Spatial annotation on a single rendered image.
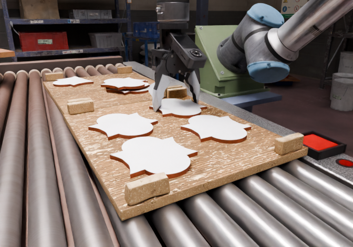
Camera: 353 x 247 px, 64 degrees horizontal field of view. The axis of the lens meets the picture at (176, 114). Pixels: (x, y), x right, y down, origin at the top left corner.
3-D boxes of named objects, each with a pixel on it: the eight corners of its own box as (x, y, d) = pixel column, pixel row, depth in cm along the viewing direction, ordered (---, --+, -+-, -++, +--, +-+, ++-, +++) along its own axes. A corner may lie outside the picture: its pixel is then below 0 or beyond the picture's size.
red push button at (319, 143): (312, 140, 59) (313, 133, 58) (338, 151, 54) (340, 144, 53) (290, 145, 56) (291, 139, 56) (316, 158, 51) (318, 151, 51)
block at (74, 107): (93, 109, 71) (92, 99, 70) (95, 111, 70) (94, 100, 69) (68, 113, 68) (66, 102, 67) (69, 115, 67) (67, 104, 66)
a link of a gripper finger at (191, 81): (195, 94, 79) (181, 66, 75) (207, 99, 74) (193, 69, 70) (186, 100, 79) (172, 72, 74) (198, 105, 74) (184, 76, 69)
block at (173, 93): (184, 95, 84) (184, 86, 83) (187, 96, 82) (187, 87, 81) (166, 98, 81) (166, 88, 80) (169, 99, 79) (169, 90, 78)
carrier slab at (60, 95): (133, 75, 119) (133, 71, 118) (186, 99, 86) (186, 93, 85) (42, 85, 102) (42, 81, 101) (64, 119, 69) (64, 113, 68)
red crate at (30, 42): (64, 47, 482) (62, 30, 473) (69, 50, 445) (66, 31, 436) (21, 49, 452) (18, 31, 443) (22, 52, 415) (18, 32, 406)
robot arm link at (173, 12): (195, 2, 64) (163, 1, 60) (195, 23, 65) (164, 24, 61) (178, 4, 70) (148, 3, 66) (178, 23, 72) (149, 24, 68)
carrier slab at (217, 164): (187, 100, 85) (187, 94, 84) (307, 155, 51) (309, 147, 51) (63, 120, 68) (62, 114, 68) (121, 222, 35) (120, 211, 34)
